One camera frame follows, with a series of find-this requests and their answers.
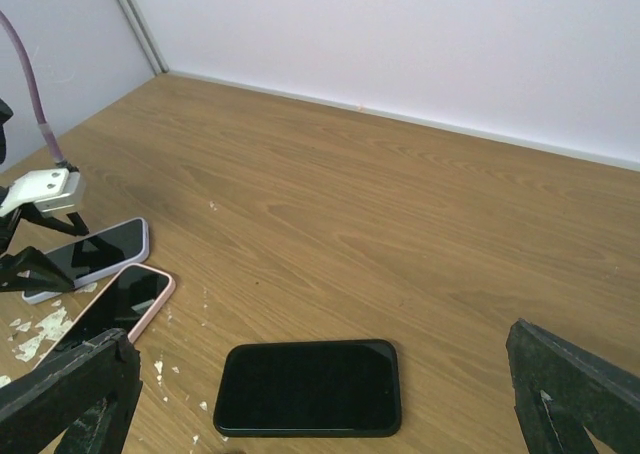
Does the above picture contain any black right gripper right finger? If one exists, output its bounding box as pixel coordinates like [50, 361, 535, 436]
[506, 319, 639, 453]

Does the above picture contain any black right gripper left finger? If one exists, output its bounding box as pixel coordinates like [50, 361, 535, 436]
[1, 329, 143, 453]

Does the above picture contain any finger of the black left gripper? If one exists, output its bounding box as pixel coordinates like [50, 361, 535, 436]
[1, 247, 74, 292]
[21, 208, 90, 236]

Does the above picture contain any phone in pink case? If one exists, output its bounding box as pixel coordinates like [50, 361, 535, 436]
[36, 263, 176, 367]

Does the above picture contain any black phone upper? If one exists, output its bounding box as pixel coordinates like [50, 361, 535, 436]
[212, 339, 402, 438]

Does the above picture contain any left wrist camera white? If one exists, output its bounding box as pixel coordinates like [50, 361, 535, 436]
[1, 168, 86, 217]

